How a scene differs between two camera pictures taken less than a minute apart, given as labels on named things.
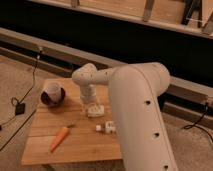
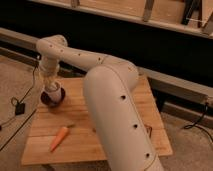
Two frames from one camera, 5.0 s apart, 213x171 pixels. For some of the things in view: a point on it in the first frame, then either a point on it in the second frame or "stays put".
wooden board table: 65,132 stays put
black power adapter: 20,108 stays put
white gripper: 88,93 → 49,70
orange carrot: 60,136 stays put
